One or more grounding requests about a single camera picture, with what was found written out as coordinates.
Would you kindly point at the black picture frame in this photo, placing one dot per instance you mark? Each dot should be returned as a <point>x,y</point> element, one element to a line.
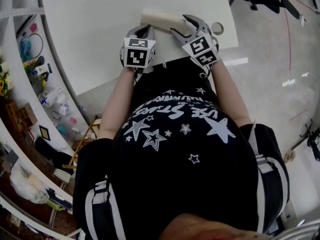
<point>45,132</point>

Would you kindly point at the wooden rack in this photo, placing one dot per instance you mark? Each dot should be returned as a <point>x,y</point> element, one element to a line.
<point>85,137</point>

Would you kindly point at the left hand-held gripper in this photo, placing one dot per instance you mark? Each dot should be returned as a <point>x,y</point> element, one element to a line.
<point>136,55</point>

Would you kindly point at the white shelving unit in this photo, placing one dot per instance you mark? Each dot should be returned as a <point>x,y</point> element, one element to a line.
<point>15,139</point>

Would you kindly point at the white table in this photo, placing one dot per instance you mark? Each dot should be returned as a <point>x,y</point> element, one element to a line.
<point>100,34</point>

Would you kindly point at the white power adapter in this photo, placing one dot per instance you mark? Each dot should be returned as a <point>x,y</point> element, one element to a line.
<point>302,19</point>

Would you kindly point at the teal bottle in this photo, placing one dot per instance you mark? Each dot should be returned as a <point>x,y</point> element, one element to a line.
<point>25,46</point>

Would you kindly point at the large clear plastic bag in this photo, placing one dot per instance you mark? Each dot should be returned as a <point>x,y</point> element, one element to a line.
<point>27,184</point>

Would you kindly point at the black tripod stand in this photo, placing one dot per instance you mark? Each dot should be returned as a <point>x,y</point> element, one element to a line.
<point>310,139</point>

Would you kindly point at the person's right forearm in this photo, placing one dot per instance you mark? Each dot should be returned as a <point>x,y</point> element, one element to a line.
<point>230,94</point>

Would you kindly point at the black white-striped harness vest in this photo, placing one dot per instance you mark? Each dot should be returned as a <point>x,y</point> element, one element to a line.
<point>272,164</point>

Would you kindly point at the white plastic bags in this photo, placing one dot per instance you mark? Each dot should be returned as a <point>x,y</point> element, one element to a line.
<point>53,101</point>

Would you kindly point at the person's black star-print shirt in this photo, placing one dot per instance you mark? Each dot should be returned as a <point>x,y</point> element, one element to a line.
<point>180,164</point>

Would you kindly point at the wooden compartment box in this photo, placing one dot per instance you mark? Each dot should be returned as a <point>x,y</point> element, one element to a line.
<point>22,116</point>

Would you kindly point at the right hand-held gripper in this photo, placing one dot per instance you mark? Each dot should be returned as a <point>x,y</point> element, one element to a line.
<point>202,50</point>

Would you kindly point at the black cloth bag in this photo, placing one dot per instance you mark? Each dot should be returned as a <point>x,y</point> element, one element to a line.
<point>55,154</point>

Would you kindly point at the person's face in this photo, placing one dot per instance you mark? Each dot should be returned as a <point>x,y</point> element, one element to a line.
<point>212,230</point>

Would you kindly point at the person's left forearm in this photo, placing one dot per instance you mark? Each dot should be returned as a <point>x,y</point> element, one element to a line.
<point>116,101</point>

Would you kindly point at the white curved plastic part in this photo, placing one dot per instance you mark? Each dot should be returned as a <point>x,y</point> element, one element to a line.
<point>160,20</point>

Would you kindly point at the yellow artificial flowers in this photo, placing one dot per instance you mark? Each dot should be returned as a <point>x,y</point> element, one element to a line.
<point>3,84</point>

